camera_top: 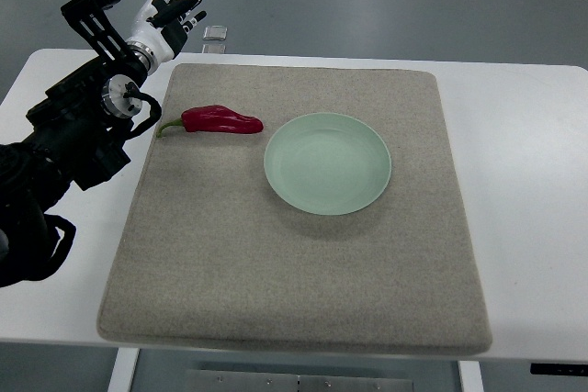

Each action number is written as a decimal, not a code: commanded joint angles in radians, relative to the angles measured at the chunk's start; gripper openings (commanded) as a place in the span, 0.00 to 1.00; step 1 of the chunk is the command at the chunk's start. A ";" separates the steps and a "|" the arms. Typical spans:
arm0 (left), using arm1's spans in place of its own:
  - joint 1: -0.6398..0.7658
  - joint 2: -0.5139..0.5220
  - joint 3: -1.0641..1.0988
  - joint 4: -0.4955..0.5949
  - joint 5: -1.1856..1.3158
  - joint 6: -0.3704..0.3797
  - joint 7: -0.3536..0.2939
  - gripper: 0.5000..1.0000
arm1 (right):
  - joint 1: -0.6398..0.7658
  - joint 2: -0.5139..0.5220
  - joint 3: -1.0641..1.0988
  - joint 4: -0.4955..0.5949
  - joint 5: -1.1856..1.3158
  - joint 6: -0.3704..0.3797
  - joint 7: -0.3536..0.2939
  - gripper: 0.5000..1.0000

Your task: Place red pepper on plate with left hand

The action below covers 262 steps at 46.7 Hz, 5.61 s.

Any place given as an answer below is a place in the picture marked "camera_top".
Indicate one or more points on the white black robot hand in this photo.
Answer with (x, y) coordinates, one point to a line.
(160, 29)

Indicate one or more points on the red pepper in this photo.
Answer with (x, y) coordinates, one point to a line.
(214, 118)

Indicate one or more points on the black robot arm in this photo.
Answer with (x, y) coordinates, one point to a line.
(79, 131)

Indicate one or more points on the silver floor plate lower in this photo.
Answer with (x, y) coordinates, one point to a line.
(213, 48)

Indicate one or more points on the silver floor plate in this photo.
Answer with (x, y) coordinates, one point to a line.
(215, 32)
(213, 48)

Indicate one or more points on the silver floor plate upper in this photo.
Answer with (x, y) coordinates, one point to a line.
(215, 32)

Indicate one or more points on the light green plate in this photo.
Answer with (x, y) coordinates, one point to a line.
(327, 164)

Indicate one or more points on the beige felt mat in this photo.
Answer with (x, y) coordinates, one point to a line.
(212, 257)

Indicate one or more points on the white table left leg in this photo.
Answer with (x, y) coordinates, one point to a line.
(123, 371)

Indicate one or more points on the white table leg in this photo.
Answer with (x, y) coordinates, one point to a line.
(123, 371)
(470, 376)

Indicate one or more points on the white table right leg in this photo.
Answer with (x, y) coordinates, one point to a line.
(470, 376)

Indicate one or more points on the black table control panel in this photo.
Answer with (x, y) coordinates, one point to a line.
(580, 370)

